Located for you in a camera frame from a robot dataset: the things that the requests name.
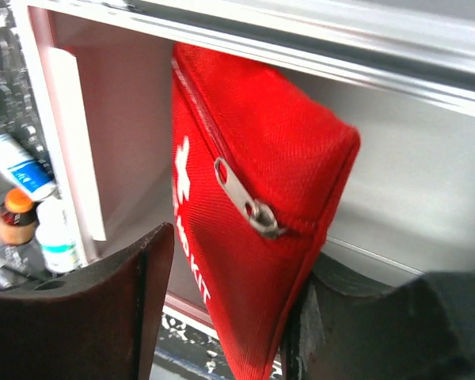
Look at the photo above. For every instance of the white medicine bottle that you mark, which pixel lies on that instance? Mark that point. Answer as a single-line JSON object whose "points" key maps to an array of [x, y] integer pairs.
{"points": [[57, 245]]}

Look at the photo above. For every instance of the brown medicine bottle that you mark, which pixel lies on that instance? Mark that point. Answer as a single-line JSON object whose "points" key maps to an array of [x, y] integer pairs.
{"points": [[18, 219]]}

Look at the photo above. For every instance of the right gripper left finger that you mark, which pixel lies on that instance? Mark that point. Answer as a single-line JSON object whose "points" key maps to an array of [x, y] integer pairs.
{"points": [[99, 322]]}

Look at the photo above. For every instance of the blue white bandage roll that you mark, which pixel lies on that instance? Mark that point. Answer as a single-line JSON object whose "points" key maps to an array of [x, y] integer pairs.
{"points": [[22, 170]]}

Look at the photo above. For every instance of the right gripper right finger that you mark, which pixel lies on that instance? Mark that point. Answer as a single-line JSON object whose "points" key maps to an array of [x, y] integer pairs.
{"points": [[347, 326]]}

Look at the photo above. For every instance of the grey metal case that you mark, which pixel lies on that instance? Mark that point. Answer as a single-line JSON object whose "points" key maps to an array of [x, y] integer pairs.
{"points": [[401, 72]]}

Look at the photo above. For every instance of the red first aid pouch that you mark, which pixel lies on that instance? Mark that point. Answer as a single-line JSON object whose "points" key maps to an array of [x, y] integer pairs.
{"points": [[258, 172]]}

